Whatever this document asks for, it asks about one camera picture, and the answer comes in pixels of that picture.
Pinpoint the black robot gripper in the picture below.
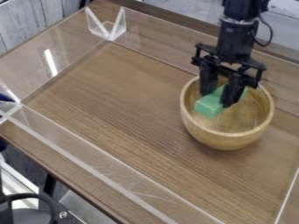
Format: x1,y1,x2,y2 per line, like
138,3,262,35
191,18,267,108

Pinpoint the green rectangular block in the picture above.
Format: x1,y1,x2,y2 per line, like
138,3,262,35
193,84,250,120

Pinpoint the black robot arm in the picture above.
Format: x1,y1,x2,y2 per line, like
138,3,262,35
191,0,274,108

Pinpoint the light wooden bowl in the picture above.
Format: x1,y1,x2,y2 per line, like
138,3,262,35
181,77,275,151

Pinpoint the black table leg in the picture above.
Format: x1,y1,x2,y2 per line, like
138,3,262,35
43,174,56,196

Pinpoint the clear acrylic corner bracket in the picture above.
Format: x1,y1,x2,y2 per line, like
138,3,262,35
84,7,127,41

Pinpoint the clear acrylic barrier wall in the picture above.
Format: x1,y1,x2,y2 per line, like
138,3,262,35
0,85,225,224

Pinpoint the metal base plate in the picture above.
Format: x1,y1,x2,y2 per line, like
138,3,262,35
55,191,118,224

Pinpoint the black cable loop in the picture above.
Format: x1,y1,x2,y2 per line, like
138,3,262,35
0,192,60,224

